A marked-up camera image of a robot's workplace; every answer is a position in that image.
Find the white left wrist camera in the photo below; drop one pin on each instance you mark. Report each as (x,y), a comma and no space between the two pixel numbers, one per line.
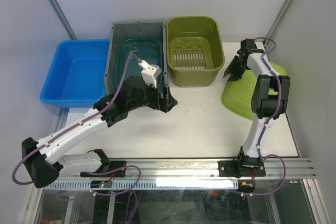
(149,73)

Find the lime green plastic basin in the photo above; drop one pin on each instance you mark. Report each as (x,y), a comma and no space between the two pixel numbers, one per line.
(262,92)

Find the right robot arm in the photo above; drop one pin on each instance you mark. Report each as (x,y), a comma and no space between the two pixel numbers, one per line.
(250,153)

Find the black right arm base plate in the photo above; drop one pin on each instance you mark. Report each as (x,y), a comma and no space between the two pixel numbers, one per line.
(234,169)

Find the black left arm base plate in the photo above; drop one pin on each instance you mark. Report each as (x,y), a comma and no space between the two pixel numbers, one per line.
(114,164)

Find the teal transparent inner tub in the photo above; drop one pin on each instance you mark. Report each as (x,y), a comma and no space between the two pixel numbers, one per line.
(148,49)

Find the blue plastic tub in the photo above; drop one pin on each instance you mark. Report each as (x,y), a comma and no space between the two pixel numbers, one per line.
(76,75)

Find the right aluminium corner post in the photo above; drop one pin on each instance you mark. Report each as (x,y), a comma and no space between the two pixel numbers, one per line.
(280,16)

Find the grey plastic crate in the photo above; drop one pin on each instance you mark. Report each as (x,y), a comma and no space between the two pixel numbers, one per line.
(125,31)

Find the aluminium corner post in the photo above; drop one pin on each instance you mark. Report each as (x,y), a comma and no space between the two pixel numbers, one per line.
(63,19)
(280,16)

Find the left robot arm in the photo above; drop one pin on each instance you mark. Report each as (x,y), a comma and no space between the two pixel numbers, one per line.
(46,159)

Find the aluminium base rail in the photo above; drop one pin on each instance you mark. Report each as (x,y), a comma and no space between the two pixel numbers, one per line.
(204,168)

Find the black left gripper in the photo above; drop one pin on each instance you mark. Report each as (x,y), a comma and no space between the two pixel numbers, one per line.
(163,104)

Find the left aluminium corner post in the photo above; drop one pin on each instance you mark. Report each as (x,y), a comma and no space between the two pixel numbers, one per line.
(63,19)

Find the olive green slotted basket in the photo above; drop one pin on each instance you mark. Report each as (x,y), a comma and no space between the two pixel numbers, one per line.
(194,50)

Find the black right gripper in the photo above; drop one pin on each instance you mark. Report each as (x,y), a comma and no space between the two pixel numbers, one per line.
(230,70)

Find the white slotted cable duct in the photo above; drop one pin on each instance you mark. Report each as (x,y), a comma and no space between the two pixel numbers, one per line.
(145,184)

